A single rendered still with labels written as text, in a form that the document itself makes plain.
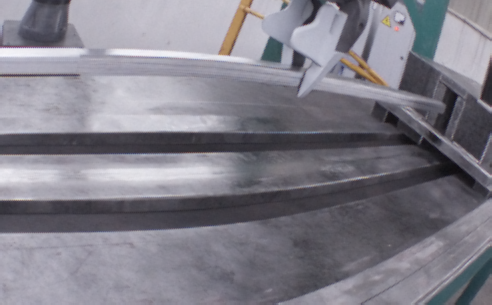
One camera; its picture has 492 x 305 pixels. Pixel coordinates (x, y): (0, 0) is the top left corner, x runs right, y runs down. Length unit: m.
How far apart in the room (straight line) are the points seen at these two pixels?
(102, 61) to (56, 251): 0.16
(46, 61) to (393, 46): 3.15
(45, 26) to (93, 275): 0.82
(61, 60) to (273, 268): 0.22
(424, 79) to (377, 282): 0.53
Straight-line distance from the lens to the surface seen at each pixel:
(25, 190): 0.37
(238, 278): 0.36
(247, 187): 0.48
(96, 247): 0.33
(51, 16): 1.08
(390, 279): 0.41
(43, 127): 0.47
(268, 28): 0.50
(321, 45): 0.50
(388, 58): 3.44
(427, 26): 2.12
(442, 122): 0.89
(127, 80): 0.67
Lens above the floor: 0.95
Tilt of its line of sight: 20 degrees down
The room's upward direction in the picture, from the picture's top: 21 degrees clockwise
